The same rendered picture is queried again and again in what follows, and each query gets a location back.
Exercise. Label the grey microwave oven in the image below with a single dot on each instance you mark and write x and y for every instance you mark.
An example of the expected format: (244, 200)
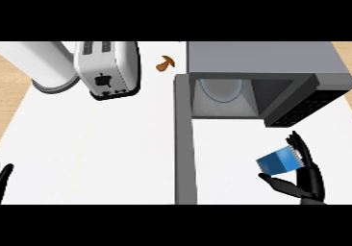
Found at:
(258, 59)

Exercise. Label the grey microwave door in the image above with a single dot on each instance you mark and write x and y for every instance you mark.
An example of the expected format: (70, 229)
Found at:
(183, 141)

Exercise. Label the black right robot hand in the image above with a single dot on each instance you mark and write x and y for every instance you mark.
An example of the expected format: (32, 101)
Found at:
(309, 179)

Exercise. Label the brown mushroom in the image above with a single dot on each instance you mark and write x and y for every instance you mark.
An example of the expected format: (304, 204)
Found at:
(162, 65)

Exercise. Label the silver toaster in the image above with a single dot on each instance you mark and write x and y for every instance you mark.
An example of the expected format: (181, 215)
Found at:
(112, 68)

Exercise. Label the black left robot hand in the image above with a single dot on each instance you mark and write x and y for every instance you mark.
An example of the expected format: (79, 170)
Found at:
(1, 182)

